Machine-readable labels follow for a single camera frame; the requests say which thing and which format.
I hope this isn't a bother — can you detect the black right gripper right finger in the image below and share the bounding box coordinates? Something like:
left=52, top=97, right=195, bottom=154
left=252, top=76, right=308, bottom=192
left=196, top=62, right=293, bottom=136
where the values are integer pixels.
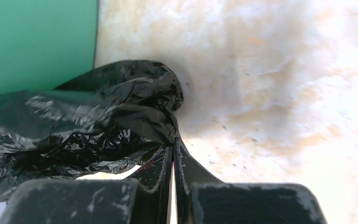
left=173, top=138, right=326, bottom=224

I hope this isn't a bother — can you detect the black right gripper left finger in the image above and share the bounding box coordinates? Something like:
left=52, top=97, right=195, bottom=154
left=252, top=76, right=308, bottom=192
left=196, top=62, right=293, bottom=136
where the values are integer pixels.
left=0, top=147, right=172, bottom=224

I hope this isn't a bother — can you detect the green plastic trash bin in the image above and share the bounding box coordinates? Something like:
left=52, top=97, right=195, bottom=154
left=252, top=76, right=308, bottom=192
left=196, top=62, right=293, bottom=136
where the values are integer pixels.
left=0, top=0, right=99, bottom=94

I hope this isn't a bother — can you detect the black trash bag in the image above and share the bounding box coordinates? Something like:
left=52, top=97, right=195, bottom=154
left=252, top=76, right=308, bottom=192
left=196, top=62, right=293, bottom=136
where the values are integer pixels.
left=0, top=60, right=184, bottom=203

